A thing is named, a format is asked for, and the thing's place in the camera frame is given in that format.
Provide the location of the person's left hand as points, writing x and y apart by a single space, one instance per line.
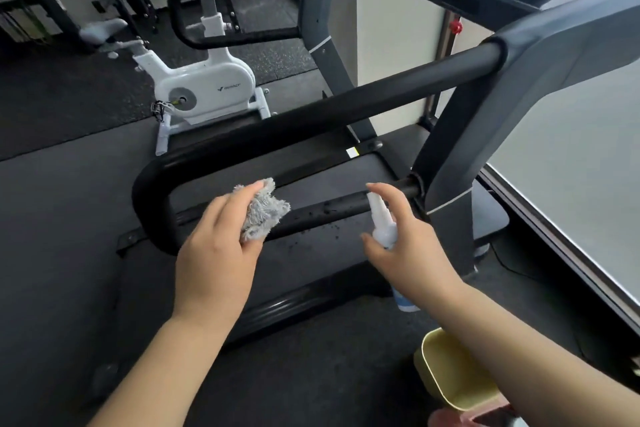
210 261

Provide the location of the person's right hand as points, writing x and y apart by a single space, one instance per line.
420 261

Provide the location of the person's right thumb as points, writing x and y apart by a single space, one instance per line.
374 251

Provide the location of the person's left thumb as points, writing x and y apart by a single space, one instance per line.
254 243

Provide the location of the white spray bottle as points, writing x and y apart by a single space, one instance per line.
384 226

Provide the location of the grey fluffy cleaning cloth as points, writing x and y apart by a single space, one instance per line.
265 214

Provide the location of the person's left forearm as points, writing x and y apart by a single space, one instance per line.
165 371

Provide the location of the person's right forearm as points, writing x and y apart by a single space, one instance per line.
530 361

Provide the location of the yellow plastic bin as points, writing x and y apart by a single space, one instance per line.
450 366

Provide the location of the black grey treadmill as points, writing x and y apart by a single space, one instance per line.
350 106

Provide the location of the white exercise bike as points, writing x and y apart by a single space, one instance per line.
205 81

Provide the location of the pink plastic container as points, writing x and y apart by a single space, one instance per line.
450 419

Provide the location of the red round knob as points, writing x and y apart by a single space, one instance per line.
456 27

